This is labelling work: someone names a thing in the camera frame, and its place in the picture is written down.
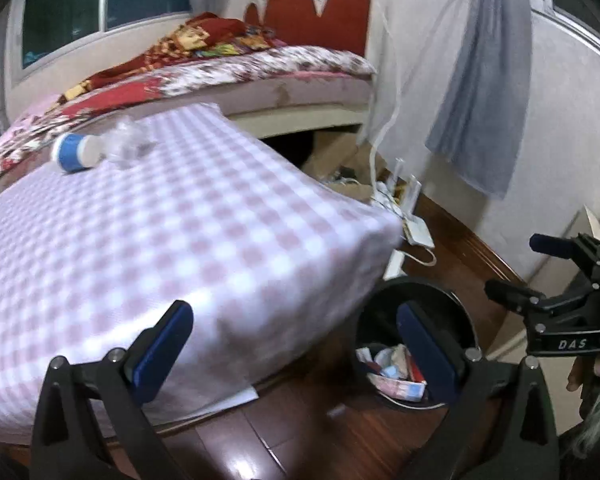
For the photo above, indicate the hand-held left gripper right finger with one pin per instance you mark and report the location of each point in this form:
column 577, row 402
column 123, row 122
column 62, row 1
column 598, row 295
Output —
column 425, row 345

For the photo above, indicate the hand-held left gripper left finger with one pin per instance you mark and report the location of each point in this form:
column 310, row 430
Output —
column 162, row 345

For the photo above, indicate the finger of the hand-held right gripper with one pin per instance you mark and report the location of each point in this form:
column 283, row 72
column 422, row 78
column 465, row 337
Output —
column 515, row 294
column 550, row 246

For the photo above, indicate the black trash bin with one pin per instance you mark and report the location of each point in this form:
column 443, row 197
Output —
column 375, row 310

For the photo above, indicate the person's right hand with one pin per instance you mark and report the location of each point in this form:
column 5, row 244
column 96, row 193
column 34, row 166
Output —
column 580, row 372

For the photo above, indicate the white blue wrapper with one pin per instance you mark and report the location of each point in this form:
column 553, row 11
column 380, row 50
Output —
column 387, row 360

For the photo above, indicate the red white snack packet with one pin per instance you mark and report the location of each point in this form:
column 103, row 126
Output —
column 400, row 388

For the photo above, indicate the beige cardboard piece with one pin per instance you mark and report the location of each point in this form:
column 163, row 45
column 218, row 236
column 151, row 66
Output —
column 596, row 222

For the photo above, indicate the white power adapter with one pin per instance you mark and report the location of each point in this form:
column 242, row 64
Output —
column 394, row 265

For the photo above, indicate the pink checkered tablecloth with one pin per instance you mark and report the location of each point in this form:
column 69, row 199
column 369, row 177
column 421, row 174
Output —
column 180, row 235

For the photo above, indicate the flat white router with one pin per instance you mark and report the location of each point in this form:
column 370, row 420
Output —
column 419, row 232

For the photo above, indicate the white router with antennas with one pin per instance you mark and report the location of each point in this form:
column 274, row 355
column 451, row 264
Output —
column 400, row 195

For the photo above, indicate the cardboard box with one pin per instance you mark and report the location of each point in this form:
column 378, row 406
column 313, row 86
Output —
column 340, row 165

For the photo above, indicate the clear plastic wrap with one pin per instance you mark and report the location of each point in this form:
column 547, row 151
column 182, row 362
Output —
column 127, row 142

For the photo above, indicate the blue white paper cup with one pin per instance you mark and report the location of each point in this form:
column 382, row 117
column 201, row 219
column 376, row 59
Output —
column 75, row 152

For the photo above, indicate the cream bed base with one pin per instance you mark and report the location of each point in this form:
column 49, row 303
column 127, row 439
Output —
column 305, row 122

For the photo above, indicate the pink mattress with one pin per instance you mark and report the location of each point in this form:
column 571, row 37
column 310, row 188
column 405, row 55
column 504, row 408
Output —
column 320, row 92

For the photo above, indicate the bed with floral blanket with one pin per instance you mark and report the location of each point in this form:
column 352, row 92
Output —
column 260, row 67

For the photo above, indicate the red printed blanket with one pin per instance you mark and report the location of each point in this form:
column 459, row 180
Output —
column 190, row 42

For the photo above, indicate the red padded headboard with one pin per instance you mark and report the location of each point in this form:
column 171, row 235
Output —
column 325, row 10

